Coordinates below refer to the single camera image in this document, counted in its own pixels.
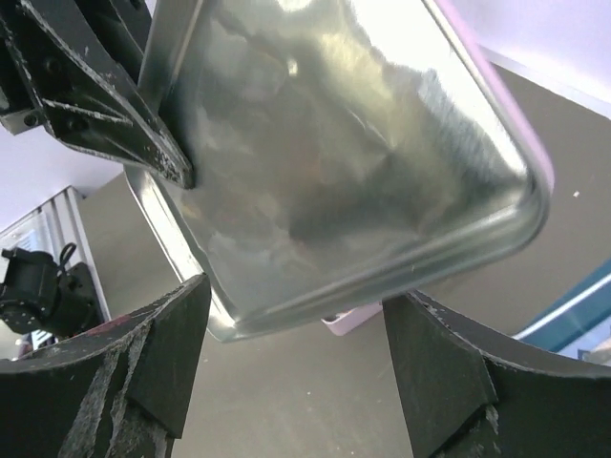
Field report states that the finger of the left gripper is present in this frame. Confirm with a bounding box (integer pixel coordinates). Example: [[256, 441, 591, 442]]
[[1, 0, 194, 189]]

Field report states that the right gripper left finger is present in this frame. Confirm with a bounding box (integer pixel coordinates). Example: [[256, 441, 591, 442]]
[[1, 274, 210, 457]]

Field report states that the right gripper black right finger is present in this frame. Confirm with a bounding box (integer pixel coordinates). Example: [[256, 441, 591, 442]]
[[383, 291, 610, 457]]

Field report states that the blue patterned placemat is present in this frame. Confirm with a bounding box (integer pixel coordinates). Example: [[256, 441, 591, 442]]
[[514, 261, 610, 366]]

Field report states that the white cookie box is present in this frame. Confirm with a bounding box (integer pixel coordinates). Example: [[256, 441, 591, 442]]
[[322, 302, 382, 336]]

